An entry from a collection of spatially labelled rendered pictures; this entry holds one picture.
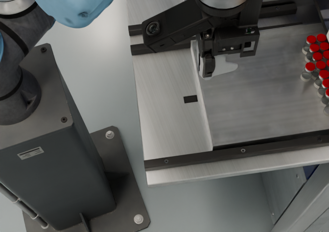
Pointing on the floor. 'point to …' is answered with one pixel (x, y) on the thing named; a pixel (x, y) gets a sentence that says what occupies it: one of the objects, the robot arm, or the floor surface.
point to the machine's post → (307, 203)
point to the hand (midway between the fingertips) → (201, 73)
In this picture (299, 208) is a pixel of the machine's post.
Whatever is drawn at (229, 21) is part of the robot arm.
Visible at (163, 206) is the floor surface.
